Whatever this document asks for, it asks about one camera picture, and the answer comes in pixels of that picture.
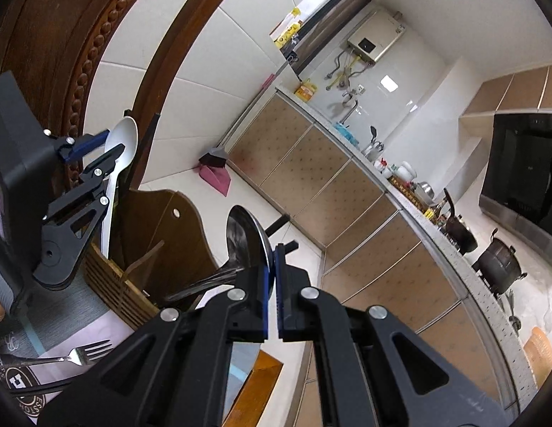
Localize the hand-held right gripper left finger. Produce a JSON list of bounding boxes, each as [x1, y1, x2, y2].
[[36, 264, 277, 427]]

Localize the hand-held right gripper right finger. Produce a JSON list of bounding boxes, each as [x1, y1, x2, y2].
[[275, 244, 517, 427]]

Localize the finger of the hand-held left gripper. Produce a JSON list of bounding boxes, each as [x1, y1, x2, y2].
[[51, 130, 111, 163], [41, 143, 126, 251]]

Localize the white plastic spoon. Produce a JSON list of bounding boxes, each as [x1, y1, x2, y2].
[[100, 116, 140, 259]]

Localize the large metal spoon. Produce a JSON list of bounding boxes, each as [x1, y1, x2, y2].
[[164, 205, 273, 304]]

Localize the wooden utensil holder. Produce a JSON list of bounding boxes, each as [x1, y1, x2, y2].
[[82, 187, 224, 331]]

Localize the kitchen counter cabinets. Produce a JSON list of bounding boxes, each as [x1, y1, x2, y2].
[[222, 90, 540, 427]]

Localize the broom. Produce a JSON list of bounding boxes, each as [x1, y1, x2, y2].
[[198, 53, 300, 169]]

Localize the pink dustpan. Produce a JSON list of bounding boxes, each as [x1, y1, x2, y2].
[[196, 164, 232, 197]]

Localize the brown wooden chair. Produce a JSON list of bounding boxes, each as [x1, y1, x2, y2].
[[0, 0, 286, 427]]

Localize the grey and pink printed cloth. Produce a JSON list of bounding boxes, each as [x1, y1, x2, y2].
[[0, 253, 163, 427]]

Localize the blue dish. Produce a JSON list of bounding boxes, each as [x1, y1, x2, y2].
[[333, 122, 362, 146]]

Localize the white bowls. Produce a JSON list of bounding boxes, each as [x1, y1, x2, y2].
[[374, 158, 420, 184]]

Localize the metal utensil cup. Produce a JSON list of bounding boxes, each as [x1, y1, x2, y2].
[[364, 126, 386, 159]]

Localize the sauce bottle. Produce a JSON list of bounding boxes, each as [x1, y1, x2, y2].
[[428, 204, 451, 228]]

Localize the metal bowls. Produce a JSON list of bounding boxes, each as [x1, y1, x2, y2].
[[414, 180, 437, 201]]

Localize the black wok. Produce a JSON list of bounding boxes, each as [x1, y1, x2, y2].
[[442, 188, 480, 253]]

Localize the metal fork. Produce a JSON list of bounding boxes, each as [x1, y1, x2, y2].
[[0, 339, 113, 368]]

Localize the metal faucet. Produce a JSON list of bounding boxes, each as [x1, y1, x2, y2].
[[333, 89, 359, 126]]

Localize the yellow box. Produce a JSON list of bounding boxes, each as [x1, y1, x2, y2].
[[295, 79, 319, 101]]

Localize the dark cooking pot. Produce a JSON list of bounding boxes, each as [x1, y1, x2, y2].
[[473, 228, 529, 300]]

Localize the metal ladle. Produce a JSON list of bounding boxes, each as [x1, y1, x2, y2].
[[506, 289, 522, 335]]

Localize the orange object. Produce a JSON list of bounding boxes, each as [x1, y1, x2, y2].
[[522, 326, 551, 377]]

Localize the black range hood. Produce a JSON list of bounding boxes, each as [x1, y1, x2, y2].
[[479, 112, 552, 242]]

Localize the wall water heater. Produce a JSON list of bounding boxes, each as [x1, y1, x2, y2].
[[346, 10, 406, 65]]

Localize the wall cabinet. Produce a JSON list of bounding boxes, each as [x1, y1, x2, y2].
[[458, 64, 552, 119]]

